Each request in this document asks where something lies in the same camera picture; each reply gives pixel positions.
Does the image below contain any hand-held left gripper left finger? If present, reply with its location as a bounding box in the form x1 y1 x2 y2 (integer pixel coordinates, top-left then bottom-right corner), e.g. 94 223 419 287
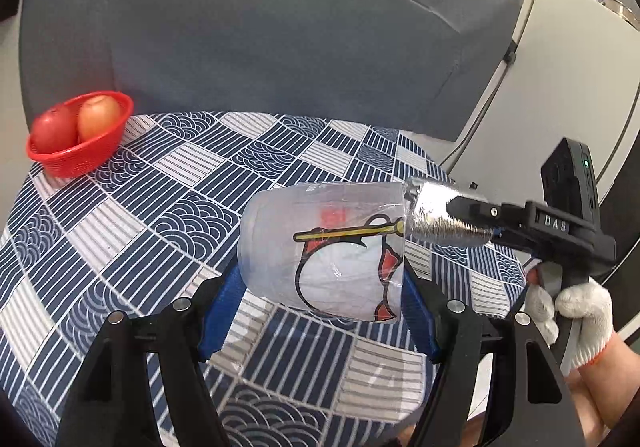
55 266 247 447

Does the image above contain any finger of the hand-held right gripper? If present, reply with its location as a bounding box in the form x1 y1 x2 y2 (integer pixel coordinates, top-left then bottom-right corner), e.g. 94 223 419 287
446 194 524 229
484 228 534 256

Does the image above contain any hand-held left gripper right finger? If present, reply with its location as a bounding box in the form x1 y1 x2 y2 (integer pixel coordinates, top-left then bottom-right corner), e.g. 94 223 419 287
399 268 589 447

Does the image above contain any silver foil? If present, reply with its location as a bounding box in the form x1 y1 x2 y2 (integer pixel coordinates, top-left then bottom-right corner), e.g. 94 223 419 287
406 176 493 246

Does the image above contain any clear cartoon print plastic cup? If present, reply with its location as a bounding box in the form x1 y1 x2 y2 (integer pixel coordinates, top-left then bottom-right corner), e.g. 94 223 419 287
236 180 414 324

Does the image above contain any person's right forearm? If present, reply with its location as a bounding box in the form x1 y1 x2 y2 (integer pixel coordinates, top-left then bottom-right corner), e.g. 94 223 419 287
565 332 640 435

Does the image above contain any person's right hand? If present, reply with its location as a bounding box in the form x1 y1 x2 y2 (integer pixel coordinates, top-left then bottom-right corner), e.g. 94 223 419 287
522 283 614 369

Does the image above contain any blue white patterned tablecloth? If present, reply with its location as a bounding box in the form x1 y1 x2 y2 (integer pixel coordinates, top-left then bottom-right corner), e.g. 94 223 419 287
0 111 531 447

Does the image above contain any white refrigerator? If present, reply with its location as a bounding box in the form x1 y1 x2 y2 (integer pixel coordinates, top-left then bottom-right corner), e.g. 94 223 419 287
444 0 640 328

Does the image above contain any red plastic basket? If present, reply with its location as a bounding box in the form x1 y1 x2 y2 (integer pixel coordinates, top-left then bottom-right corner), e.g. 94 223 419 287
26 91 135 179

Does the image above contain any metal pot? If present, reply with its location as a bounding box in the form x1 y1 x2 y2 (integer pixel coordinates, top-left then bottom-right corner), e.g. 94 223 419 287
599 0 640 30

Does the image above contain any yellow red apple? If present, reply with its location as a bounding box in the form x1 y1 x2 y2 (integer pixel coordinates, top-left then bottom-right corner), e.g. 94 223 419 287
76 95 124 144

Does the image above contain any black cable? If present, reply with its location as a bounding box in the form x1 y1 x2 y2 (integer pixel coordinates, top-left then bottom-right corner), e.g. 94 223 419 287
442 40 518 169

